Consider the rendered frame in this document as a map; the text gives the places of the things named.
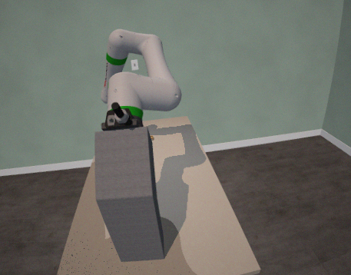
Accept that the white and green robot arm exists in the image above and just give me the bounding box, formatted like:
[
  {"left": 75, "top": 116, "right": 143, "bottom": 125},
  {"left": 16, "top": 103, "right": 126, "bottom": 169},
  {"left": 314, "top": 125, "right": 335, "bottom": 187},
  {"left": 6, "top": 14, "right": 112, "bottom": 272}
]
[{"left": 101, "top": 29, "right": 181, "bottom": 131}]

